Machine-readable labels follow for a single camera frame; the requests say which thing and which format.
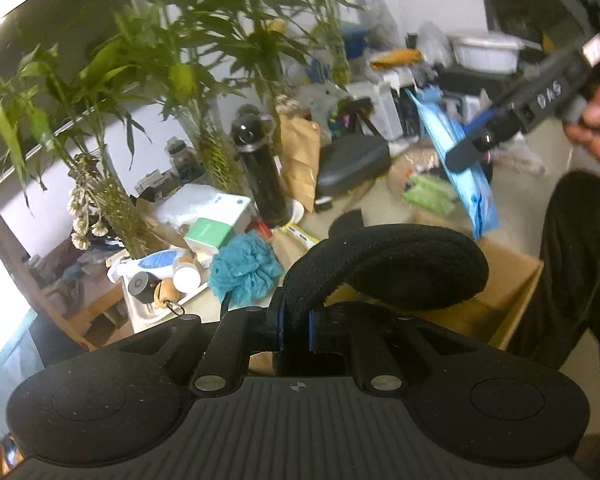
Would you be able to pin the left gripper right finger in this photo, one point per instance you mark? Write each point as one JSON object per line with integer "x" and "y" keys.
{"x": 358, "y": 336}

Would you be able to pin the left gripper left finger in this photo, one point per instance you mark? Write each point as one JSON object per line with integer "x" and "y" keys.
{"x": 240, "y": 334}

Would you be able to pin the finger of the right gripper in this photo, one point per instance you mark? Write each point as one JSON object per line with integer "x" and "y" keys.
{"x": 468, "y": 151}
{"x": 482, "y": 125}

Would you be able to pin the blue wet wipes pack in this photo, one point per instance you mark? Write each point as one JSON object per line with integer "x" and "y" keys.
{"x": 471, "y": 186}

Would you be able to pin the green wipes pack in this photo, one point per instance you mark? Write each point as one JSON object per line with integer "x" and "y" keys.
{"x": 431, "y": 193}

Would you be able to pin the teal mesh bath sponge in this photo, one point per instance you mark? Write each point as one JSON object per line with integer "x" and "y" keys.
{"x": 246, "y": 268}

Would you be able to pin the yellow wipes pack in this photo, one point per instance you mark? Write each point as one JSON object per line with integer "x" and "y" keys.
{"x": 305, "y": 239}

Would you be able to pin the white capped pill bottle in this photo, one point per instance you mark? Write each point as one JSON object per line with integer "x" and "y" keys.
{"x": 186, "y": 274}

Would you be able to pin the white plastic tray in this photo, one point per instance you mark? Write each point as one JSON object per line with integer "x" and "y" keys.
{"x": 144, "y": 316}

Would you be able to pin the white blue spray bottle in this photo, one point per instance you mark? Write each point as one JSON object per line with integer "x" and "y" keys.
{"x": 159, "y": 264}

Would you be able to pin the black round speaker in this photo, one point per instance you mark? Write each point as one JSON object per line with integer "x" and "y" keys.
{"x": 142, "y": 287}

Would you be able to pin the grey zippered hard case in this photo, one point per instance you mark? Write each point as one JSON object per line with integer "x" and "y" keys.
{"x": 349, "y": 161}

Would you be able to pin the green white tissue box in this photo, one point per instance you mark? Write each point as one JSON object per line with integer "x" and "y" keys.
{"x": 219, "y": 222}

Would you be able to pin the brown cardboard box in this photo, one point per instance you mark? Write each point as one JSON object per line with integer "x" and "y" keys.
{"x": 491, "y": 316}

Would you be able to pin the white plastic wrapped package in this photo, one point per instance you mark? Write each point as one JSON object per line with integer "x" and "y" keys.
{"x": 190, "y": 203}

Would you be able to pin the brown paper bag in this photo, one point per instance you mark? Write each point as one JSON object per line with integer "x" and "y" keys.
{"x": 300, "y": 157}

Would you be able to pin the black thermos bottle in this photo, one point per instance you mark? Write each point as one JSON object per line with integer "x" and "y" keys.
{"x": 251, "y": 133}

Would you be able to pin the bamboo plant vase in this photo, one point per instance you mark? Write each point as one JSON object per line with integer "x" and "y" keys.
{"x": 330, "y": 20}
{"x": 169, "y": 50}
{"x": 258, "y": 42}

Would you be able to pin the bamboo plant in vase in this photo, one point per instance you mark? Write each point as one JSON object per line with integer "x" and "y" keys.
{"x": 66, "y": 117}

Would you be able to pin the tan leather keychain pouch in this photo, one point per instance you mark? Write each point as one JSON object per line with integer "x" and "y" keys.
{"x": 167, "y": 296}

